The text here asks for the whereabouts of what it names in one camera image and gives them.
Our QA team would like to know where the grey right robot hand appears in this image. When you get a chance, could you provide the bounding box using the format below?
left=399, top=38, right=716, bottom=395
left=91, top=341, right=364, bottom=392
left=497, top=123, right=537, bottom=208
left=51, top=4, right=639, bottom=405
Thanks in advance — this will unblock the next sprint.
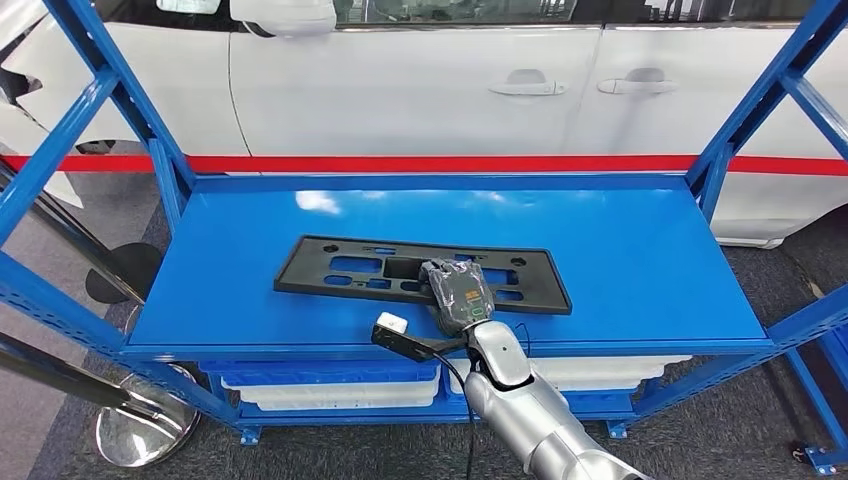
left=419, top=258, right=497, bottom=338

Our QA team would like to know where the white plastic crate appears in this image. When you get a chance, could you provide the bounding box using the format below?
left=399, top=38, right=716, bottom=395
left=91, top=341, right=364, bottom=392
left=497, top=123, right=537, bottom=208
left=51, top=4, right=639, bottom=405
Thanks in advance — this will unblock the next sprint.
left=221, top=374, right=442, bottom=404
left=529, top=377, right=644, bottom=393
left=254, top=396, right=439, bottom=413
left=449, top=356, right=694, bottom=384

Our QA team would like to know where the black camera cable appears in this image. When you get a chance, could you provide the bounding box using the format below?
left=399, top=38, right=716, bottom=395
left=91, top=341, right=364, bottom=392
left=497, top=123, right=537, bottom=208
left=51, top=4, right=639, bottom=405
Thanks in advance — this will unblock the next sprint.
left=430, top=351, right=480, bottom=480

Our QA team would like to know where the white car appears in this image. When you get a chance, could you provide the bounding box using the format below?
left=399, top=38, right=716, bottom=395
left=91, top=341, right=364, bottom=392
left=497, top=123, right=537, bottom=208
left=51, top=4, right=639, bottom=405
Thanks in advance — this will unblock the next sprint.
left=0, top=0, right=848, bottom=250

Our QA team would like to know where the black plastic frame part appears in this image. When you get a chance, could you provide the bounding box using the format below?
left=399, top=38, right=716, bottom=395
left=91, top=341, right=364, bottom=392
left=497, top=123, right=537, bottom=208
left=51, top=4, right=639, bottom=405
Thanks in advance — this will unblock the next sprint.
left=273, top=235, right=574, bottom=316

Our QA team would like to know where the blue metal shelf rack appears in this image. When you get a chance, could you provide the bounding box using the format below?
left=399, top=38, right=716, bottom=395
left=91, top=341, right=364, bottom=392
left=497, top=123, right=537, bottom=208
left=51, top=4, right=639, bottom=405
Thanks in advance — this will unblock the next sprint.
left=0, top=0, right=848, bottom=446

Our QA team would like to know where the blue wheeled rack cart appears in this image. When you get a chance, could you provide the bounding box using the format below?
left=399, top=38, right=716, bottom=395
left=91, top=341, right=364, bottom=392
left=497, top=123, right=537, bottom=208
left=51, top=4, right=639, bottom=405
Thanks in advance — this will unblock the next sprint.
left=788, top=324, right=848, bottom=477

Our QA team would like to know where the black stanchion post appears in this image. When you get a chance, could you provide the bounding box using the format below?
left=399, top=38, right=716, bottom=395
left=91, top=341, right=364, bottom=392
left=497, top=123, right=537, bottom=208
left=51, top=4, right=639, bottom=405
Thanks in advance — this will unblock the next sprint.
left=84, top=242, right=164, bottom=306

